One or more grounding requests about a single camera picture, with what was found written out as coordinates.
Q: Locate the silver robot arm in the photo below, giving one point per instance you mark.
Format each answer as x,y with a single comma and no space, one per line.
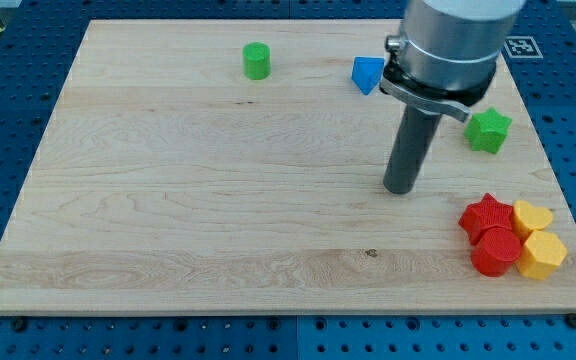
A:
443,57

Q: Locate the wooden board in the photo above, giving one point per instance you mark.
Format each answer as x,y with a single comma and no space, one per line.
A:
168,183

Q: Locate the green cylinder block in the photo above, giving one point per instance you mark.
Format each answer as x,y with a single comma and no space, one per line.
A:
256,60

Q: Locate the blue triangle block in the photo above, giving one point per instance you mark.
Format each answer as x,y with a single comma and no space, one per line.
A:
367,73

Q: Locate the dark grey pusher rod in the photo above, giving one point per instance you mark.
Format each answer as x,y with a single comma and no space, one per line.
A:
413,140

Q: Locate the red star block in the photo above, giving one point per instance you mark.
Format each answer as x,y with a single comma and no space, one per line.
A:
484,215

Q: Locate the green star block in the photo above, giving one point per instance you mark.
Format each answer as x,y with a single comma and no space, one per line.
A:
487,131

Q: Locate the red cylinder block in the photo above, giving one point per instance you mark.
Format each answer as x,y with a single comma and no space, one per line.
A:
496,252

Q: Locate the yellow heart block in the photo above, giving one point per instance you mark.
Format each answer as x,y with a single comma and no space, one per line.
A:
527,218

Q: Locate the yellow hexagon block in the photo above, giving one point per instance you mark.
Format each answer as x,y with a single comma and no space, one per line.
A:
542,254

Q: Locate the fiducial marker tag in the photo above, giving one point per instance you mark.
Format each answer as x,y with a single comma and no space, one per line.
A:
522,47

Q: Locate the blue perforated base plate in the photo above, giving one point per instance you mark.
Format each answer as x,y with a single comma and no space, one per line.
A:
37,47

